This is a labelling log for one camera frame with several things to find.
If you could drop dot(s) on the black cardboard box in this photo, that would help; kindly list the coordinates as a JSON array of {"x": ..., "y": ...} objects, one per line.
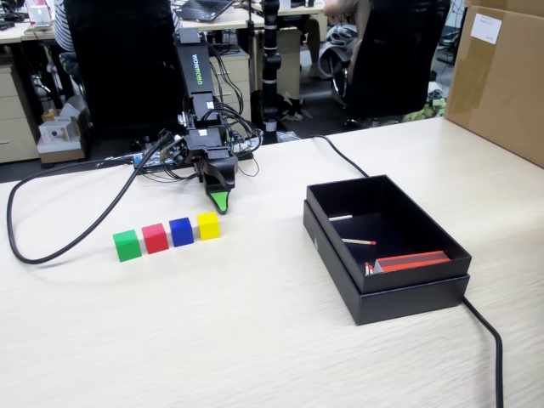
[{"x": 404, "y": 225}]

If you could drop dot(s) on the beige drawer cabinet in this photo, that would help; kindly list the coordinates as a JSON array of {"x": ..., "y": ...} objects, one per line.
[
  {"x": 15, "y": 119},
  {"x": 240, "y": 68}
]

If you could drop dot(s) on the red matchbox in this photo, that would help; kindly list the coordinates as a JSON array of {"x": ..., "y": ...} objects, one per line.
[{"x": 412, "y": 261}]

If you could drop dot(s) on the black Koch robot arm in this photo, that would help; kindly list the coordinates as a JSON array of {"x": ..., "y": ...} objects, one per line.
[{"x": 193, "y": 64}]

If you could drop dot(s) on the blue wooden cube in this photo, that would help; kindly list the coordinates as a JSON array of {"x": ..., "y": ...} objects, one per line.
[{"x": 181, "y": 233}]

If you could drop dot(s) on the yellow wooden cube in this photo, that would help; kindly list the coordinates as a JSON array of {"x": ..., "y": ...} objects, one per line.
[{"x": 208, "y": 227}]

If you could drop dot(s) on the person in striped shirt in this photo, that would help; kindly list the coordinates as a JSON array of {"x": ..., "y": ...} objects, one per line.
[{"x": 61, "y": 25}]

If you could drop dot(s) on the green wooden cube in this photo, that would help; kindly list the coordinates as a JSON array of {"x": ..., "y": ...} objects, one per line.
[{"x": 126, "y": 246}]

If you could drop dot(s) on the small white box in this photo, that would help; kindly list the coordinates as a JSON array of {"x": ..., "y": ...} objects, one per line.
[{"x": 55, "y": 132}]

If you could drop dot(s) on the black laptop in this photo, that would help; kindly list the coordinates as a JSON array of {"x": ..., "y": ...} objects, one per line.
[{"x": 204, "y": 8}]

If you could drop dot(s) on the wide black office chair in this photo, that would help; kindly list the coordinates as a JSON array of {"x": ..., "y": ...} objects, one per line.
[{"x": 123, "y": 64}]

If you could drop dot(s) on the robot base controller board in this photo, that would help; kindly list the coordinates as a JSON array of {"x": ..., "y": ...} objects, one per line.
[{"x": 138, "y": 161}]

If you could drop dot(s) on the large brown cardboard box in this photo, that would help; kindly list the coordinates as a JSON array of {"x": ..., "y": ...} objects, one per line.
[{"x": 497, "y": 85}]

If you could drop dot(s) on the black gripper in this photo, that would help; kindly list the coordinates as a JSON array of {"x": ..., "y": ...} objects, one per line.
[{"x": 212, "y": 153}]

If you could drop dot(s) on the pale wooden matchstick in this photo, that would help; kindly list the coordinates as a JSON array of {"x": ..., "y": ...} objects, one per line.
[{"x": 340, "y": 218}]

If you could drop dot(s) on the green yellow packaging pile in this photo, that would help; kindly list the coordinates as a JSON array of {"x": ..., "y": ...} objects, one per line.
[{"x": 425, "y": 112}]

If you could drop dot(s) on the black vertical pole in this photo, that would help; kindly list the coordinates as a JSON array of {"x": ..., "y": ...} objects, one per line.
[{"x": 270, "y": 64}]

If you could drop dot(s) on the grey cloth bundle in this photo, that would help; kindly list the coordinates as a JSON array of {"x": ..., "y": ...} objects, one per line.
[{"x": 338, "y": 38}]

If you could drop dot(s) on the red wooden cube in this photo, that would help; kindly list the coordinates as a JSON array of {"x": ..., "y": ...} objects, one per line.
[{"x": 155, "y": 240}]

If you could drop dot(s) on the clear plastic bag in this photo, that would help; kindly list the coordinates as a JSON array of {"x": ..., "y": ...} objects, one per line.
[{"x": 287, "y": 136}]

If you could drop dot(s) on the small open cardboard carton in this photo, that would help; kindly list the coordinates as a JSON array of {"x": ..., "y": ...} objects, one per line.
[{"x": 74, "y": 106}]

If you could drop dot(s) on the black white patterned bag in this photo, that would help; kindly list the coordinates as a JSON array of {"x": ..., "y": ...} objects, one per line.
[{"x": 295, "y": 108}]

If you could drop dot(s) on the black office chair with base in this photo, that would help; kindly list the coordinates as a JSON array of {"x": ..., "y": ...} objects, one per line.
[{"x": 395, "y": 64}]

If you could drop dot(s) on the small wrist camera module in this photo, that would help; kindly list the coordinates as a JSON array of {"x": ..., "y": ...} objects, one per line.
[{"x": 176, "y": 151}]

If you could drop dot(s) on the black box lid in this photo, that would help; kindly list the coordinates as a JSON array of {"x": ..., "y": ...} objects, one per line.
[{"x": 408, "y": 304}]

